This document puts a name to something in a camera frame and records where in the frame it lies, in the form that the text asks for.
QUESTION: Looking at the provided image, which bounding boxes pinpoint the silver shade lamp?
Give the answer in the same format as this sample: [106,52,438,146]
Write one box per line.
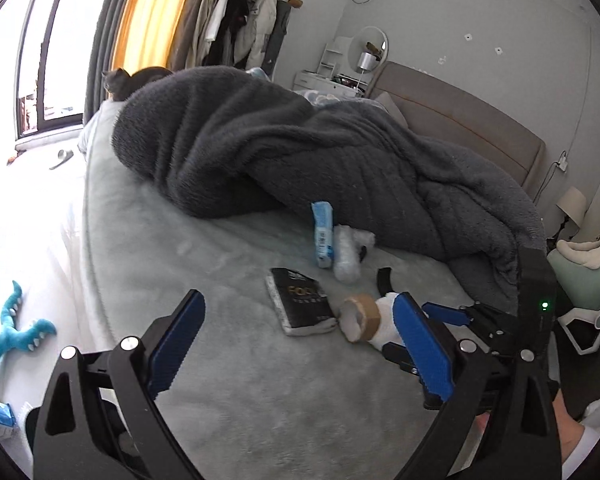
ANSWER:
[355,51,379,97]

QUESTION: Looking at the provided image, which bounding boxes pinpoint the blue tissue pack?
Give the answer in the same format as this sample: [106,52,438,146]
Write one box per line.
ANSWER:
[311,201,337,270]

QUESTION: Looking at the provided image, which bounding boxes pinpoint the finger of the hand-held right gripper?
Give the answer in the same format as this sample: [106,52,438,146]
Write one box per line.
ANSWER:
[384,342,422,377]
[421,301,518,346]

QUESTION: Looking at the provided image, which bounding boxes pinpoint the grey cat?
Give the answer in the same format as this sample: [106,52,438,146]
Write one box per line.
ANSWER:
[101,66,175,102]

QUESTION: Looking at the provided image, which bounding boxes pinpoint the white shelf organizer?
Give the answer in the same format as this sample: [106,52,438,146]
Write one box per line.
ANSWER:
[317,39,353,78]

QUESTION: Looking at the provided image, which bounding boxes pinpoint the bed with pale plush sheet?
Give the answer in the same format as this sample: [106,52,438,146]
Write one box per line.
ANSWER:
[77,100,531,480]

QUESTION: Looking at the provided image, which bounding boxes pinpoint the black jacket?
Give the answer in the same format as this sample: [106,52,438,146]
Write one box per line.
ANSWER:
[214,0,252,67]

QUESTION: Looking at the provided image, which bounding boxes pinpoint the brown tape roll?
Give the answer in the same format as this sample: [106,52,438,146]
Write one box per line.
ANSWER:
[339,296,382,343]

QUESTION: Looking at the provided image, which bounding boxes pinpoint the white dresser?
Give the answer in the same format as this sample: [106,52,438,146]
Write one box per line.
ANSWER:
[294,71,371,99]

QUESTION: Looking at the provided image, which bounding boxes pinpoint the black book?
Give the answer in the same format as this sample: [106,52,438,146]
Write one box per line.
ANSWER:
[265,267,340,337]

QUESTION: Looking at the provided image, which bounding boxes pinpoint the beige coat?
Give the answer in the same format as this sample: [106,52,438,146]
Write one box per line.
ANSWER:
[195,0,229,66]

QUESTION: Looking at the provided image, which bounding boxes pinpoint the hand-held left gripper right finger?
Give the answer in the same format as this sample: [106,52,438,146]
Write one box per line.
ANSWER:
[394,292,563,480]

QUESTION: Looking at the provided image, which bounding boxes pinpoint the pale blue quilt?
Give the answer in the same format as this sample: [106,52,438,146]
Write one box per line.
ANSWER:
[300,89,381,111]

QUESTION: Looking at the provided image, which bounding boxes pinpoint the grey curtain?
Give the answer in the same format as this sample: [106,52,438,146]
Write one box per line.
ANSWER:
[82,0,141,126]
[170,0,221,69]

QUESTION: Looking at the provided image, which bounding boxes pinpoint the blue plush toy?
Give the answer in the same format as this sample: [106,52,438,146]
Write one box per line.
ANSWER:
[0,280,57,386]

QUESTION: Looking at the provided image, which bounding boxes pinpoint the green chair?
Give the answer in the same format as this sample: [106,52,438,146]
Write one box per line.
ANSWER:
[547,247,600,357]

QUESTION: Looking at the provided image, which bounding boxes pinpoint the grey pants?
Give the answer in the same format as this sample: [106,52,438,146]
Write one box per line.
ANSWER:
[266,0,292,79]

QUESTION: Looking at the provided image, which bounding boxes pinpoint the round mirror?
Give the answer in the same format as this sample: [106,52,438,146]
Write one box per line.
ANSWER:
[347,26,388,75]

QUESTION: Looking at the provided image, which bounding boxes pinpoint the white jacket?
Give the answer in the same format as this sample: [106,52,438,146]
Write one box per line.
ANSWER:
[232,0,281,69]

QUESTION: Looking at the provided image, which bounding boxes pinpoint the white cloth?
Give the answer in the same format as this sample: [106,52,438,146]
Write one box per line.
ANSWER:
[555,226,600,269]

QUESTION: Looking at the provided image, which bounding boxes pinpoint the clear bubble wrap roll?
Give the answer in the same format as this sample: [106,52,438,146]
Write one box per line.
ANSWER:
[332,225,376,282]

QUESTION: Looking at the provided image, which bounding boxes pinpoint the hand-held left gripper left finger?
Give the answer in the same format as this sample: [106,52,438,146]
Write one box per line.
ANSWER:
[32,289,207,480]

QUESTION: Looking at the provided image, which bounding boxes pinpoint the person's right hand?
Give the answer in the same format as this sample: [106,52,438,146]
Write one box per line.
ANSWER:
[552,387,588,468]

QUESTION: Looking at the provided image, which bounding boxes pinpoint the beige pillow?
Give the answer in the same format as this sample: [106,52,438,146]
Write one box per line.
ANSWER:
[372,91,410,128]

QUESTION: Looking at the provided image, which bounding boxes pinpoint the yellow curtain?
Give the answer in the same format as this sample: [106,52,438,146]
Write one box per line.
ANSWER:
[112,0,203,73]

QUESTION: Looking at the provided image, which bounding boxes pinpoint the taupe upholstered headboard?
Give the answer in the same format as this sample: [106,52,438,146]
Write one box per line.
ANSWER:
[369,60,547,206]

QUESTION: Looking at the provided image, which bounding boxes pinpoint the dark framed window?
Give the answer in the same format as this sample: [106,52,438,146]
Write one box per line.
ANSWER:
[14,0,112,153]

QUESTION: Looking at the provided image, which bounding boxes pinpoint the dark grey fleece blanket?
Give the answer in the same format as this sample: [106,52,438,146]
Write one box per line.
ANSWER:
[111,66,548,306]

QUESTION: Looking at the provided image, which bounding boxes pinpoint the white shade table lamp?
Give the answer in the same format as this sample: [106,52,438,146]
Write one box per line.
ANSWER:
[555,186,588,235]

